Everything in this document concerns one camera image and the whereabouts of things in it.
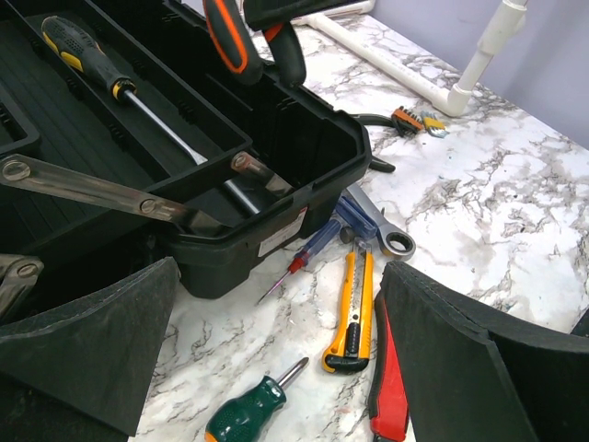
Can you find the blue handled pliers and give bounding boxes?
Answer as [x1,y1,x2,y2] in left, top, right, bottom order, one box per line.
[335,196,377,240]

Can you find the orange black pliers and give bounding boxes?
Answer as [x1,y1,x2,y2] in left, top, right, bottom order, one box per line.
[202,0,308,88]

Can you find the yellow utility knife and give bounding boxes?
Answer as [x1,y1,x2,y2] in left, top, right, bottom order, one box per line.
[322,238,374,374]

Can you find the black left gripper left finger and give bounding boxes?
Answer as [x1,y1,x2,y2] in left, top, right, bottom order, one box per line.
[1,257,179,436]

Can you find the ratchet wrench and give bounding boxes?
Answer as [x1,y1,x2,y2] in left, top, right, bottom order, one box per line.
[347,183,416,262]

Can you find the orange hex key set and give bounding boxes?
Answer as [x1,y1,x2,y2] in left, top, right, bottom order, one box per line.
[391,106,424,137]

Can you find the blue clear-handled screwdriver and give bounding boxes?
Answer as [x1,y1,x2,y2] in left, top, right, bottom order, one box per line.
[257,218,342,304]

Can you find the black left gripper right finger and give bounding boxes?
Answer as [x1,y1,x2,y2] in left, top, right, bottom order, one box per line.
[381,262,588,441]

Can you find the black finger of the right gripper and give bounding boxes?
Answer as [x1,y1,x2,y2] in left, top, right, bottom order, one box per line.
[243,0,356,30]

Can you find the green stubby screwdriver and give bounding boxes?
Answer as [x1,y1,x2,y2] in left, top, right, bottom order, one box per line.
[204,357,309,442]

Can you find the white pvc pipe frame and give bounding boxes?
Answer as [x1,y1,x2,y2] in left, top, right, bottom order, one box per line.
[289,0,530,119]

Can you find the black yellow wire stripper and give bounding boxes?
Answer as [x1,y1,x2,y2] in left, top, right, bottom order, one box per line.
[353,113,396,174]

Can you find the black yellow flat screwdriver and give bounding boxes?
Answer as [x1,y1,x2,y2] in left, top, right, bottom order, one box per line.
[41,16,207,165]

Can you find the black plastic toolbox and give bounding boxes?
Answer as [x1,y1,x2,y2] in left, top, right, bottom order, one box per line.
[1,1,370,320]

